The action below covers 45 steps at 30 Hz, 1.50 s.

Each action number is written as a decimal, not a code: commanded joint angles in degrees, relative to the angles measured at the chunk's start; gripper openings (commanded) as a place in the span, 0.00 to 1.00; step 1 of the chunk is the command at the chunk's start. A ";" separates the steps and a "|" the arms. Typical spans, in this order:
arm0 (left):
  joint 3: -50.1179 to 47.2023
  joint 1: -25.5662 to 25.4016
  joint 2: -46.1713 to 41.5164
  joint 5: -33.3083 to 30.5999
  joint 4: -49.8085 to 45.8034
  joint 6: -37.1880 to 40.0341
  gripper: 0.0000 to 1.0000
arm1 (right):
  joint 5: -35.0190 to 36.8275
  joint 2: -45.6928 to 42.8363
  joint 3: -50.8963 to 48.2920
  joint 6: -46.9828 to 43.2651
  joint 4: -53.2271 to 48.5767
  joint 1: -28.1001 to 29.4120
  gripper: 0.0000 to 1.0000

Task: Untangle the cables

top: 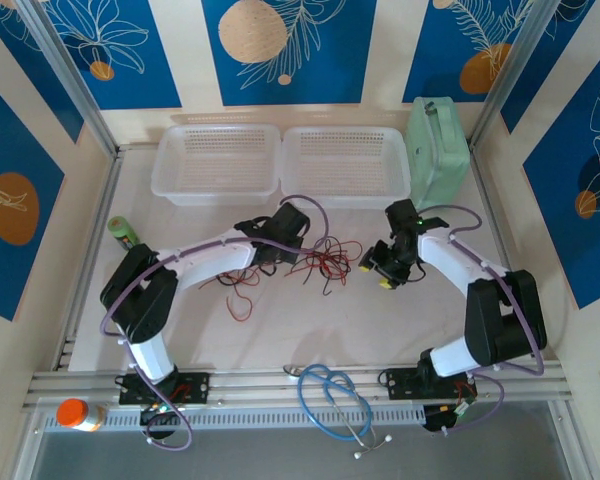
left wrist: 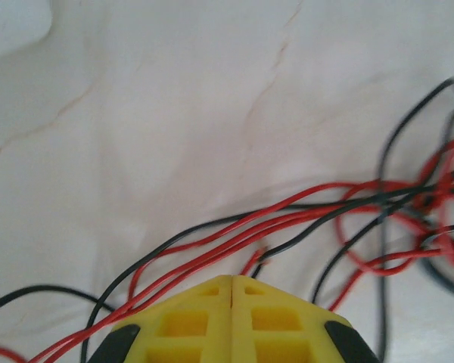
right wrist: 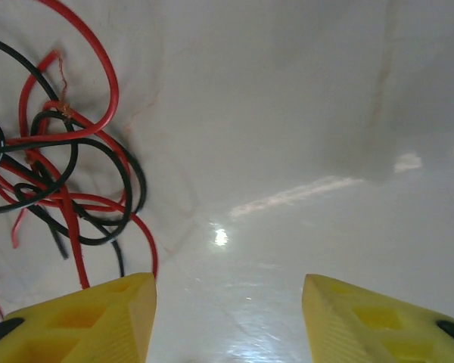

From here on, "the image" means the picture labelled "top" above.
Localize black controller board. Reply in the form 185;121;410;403
138;402;184;441
422;398;481;435

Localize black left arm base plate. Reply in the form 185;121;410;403
118;370;211;406

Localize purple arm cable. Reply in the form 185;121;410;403
419;204;546;436
98;193;331;451

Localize mint green zip case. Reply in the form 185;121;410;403
405;96;471;211

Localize blue stethoscope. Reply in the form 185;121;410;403
283;363;394;460

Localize aluminium frame post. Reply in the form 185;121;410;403
17;0;119;156
468;0;554;151

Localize aluminium table edge rails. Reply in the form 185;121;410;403
22;362;571;411

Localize bottle with orange lid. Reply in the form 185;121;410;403
55;398;109;433

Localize white perforated plastic basket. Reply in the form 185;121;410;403
279;124;412;210
150;123;282;208

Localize green cylindrical can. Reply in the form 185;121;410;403
108;215;142;251

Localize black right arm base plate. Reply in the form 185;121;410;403
383;367;479;401

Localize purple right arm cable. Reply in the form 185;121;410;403
419;204;546;436

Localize white slotted cable duct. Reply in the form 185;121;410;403
44;404;426;434

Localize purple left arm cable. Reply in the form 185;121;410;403
98;193;331;451

